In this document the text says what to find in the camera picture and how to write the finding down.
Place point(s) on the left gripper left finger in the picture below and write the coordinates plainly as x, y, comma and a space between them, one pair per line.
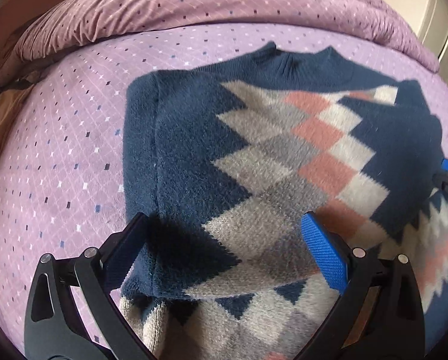
53, 326

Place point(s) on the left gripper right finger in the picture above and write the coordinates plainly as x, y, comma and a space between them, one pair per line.
378, 313

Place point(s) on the navy argyle knit sweater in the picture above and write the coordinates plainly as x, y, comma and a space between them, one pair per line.
230, 156

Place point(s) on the purple dotted bed sheet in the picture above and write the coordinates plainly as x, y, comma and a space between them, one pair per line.
61, 167

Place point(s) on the purple dotted folded duvet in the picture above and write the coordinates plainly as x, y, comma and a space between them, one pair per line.
76, 23

